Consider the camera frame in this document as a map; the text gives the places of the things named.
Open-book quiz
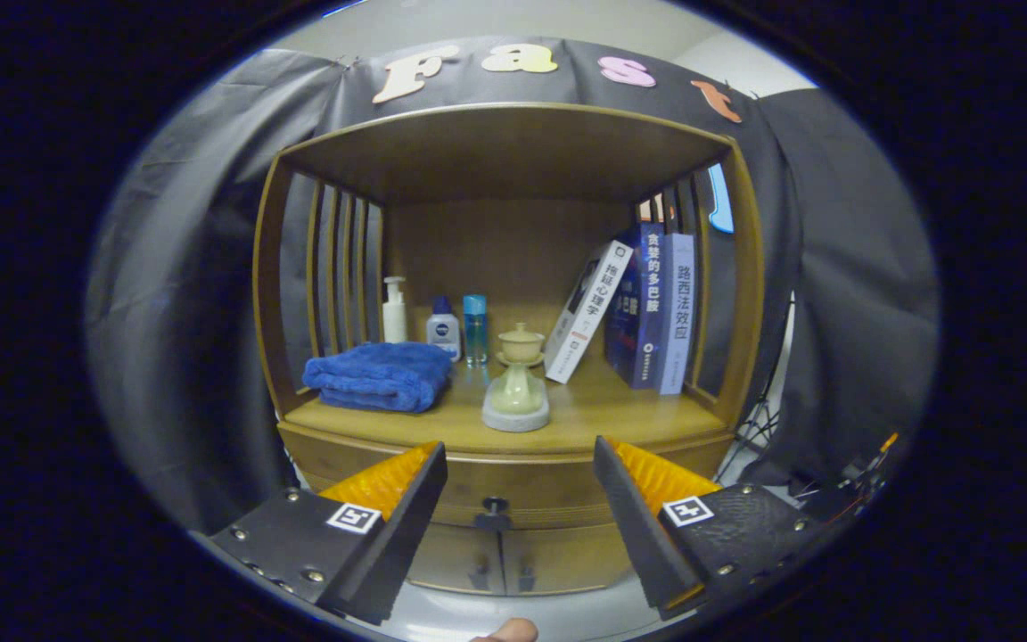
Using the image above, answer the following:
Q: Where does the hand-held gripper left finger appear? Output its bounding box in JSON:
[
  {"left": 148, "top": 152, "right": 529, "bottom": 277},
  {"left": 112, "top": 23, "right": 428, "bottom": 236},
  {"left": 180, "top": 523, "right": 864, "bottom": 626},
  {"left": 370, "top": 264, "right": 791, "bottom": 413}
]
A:
[{"left": 209, "top": 441, "right": 449, "bottom": 627}]

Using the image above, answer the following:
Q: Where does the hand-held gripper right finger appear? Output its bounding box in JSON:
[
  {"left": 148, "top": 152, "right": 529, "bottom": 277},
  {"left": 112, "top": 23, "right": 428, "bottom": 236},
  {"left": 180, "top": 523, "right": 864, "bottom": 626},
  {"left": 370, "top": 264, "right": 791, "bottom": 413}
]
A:
[{"left": 592, "top": 435, "right": 835, "bottom": 621}]

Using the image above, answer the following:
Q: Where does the wooden cabinet door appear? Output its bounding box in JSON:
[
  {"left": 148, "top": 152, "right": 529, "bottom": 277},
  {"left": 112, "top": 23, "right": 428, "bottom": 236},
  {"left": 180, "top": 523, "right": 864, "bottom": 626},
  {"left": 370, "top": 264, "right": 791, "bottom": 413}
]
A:
[
  {"left": 500, "top": 522, "right": 635, "bottom": 597},
  {"left": 407, "top": 524, "right": 505, "bottom": 597}
]

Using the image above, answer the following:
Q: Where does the wooden countertop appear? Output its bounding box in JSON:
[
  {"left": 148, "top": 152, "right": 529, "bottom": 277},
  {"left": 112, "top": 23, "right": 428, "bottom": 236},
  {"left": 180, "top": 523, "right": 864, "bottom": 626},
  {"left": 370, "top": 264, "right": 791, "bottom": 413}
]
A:
[{"left": 282, "top": 357, "right": 730, "bottom": 457}]

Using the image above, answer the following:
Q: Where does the wooden cabinet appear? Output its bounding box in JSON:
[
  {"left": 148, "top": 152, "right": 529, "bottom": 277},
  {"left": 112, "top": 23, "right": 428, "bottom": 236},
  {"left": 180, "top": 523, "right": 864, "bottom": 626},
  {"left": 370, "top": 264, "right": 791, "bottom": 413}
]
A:
[{"left": 252, "top": 103, "right": 766, "bottom": 597}]

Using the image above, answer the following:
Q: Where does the blue folded towel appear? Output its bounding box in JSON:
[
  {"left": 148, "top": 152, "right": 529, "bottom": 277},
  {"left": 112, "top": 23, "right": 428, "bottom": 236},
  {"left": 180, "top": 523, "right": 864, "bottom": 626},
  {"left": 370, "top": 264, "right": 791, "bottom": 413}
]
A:
[{"left": 302, "top": 342, "right": 454, "bottom": 414}]

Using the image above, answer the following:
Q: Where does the black light stand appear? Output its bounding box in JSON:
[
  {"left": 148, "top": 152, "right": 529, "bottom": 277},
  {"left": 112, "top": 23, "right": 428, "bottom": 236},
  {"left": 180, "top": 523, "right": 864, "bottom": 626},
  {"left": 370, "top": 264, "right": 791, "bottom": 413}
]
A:
[{"left": 714, "top": 294, "right": 795, "bottom": 482}]

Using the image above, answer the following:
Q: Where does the white bottle blue cap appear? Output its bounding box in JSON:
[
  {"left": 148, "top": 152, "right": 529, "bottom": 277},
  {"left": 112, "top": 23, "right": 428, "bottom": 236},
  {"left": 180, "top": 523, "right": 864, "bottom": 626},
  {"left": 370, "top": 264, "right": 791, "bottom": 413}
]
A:
[{"left": 426, "top": 296, "right": 462, "bottom": 362}]

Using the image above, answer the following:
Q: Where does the dark blue book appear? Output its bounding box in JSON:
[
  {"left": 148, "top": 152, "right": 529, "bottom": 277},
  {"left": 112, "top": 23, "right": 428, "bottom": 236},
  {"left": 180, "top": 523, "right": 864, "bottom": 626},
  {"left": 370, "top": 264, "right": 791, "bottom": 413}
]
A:
[{"left": 604, "top": 223, "right": 668, "bottom": 390}]

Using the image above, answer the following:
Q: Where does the beige lidded teacup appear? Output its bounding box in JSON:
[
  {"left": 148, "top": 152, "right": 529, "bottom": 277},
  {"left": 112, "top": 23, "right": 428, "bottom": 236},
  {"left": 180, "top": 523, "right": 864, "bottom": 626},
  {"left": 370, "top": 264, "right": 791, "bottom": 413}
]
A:
[{"left": 496, "top": 323, "right": 546, "bottom": 368}]

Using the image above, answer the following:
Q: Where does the clear blue bottle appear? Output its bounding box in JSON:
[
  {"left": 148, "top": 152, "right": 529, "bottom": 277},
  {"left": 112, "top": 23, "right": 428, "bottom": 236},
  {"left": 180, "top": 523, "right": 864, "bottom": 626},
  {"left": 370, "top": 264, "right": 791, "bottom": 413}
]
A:
[{"left": 463, "top": 294, "right": 489, "bottom": 365}]

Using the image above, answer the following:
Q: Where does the light blue book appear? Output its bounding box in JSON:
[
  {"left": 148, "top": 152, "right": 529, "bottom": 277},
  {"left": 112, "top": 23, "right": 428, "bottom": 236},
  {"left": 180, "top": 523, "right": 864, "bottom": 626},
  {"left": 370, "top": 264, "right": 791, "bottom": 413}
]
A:
[{"left": 656, "top": 233, "right": 696, "bottom": 396}]

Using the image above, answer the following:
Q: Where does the white pump bottle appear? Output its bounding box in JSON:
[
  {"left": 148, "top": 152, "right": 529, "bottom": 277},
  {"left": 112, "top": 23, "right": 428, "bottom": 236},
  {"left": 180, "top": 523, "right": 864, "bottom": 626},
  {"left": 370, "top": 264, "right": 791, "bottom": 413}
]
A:
[{"left": 382, "top": 276, "right": 408, "bottom": 344}]

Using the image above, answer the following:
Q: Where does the white book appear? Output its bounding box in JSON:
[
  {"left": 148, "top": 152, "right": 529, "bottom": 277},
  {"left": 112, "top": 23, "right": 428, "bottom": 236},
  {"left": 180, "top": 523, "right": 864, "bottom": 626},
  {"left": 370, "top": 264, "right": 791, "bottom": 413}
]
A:
[{"left": 545, "top": 239, "right": 635, "bottom": 385}]

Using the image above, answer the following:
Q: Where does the orange black tool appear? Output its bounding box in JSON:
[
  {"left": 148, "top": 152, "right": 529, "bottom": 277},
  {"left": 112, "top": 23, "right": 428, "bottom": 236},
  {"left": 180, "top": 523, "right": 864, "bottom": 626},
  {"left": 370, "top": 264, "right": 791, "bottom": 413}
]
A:
[{"left": 843, "top": 432, "right": 902, "bottom": 491}]

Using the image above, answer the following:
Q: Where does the black backdrop cloth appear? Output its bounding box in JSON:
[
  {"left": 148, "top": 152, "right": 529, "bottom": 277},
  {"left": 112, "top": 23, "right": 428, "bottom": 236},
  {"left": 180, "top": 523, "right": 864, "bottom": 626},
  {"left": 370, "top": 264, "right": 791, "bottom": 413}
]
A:
[{"left": 84, "top": 36, "right": 941, "bottom": 536}]

